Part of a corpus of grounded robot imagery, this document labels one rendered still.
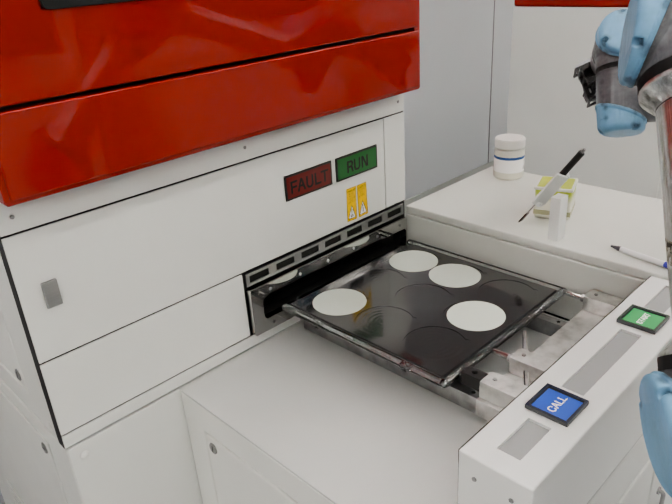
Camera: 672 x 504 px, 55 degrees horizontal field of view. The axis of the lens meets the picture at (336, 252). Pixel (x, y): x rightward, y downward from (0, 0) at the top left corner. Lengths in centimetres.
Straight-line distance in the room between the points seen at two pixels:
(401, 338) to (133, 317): 43
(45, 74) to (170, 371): 52
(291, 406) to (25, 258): 46
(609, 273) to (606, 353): 28
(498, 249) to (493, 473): 65
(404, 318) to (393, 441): 23
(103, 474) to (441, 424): 55
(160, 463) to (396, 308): 49
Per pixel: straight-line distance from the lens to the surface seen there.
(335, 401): 108
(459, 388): 105
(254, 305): 118
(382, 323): 112
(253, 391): 112
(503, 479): 76
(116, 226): 100
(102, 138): 91
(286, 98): 108
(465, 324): 111
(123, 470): 118
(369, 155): 131
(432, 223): 140
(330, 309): 116
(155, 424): 117
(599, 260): 123
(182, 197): 104
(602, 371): 94
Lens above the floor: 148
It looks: 25 degrees down
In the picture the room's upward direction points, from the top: 4 degrees counter-clockwise
